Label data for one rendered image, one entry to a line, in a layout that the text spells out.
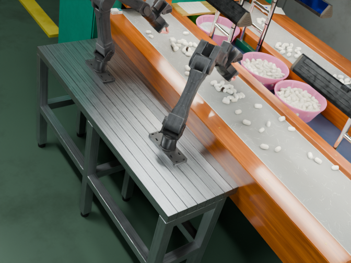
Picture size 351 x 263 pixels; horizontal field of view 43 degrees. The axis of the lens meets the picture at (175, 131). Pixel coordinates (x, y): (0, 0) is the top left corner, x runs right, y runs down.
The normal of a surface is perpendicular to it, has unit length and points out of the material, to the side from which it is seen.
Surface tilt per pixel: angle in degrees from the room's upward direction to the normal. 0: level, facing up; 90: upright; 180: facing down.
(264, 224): 90
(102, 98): 0
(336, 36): 90
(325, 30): 90
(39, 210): 0
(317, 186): 0
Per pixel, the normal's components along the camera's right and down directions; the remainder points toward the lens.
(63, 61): 0.20, -0.76
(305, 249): -0.84, 0.20
